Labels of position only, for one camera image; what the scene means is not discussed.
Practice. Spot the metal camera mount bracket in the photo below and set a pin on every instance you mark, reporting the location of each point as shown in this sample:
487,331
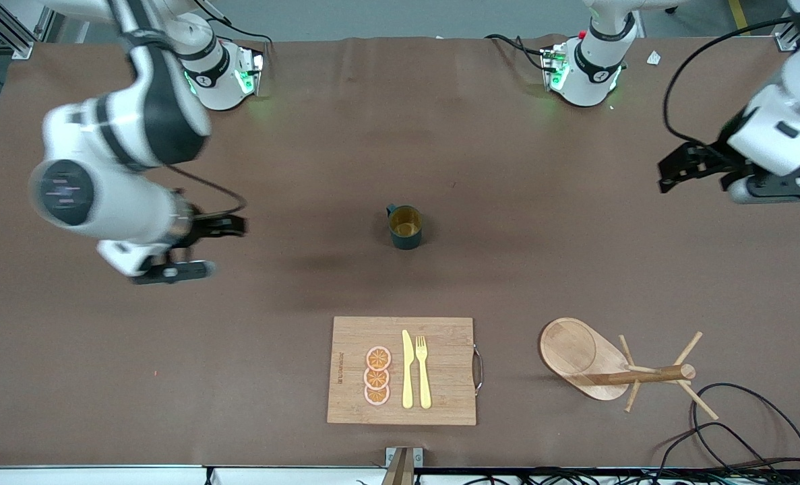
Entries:
404,465

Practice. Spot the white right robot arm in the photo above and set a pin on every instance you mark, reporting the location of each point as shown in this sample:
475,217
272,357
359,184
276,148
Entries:
143,114

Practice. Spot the yellow plastic knife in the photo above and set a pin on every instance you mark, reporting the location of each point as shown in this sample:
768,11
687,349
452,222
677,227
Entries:
408,377

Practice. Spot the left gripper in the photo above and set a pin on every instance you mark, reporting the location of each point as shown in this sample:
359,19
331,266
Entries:
708,160

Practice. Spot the dark green cup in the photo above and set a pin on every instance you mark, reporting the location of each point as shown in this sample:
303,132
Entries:
405,232

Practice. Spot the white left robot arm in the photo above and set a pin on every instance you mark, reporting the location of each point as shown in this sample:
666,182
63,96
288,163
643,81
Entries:
595,74

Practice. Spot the aluminium frame post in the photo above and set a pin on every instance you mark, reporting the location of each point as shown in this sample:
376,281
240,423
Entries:
785,42
19,47

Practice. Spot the brown table cover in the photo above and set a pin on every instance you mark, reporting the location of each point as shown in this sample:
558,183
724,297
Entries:
305,303

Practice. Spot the wooden cutting board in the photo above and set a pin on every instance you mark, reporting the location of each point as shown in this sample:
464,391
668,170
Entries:
440,404

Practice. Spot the wooden cup rack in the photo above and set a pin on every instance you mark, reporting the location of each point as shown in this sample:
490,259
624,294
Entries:
568,350

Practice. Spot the white paper scrap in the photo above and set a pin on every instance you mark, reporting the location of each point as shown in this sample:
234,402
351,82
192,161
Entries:
654,58

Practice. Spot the yellow plastic fork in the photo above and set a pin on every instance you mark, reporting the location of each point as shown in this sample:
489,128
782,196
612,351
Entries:
424,384

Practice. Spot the orange slice toy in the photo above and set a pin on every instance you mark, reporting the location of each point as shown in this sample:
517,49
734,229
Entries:
378,358

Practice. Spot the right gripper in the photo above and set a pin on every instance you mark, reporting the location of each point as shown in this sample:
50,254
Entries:
205,227

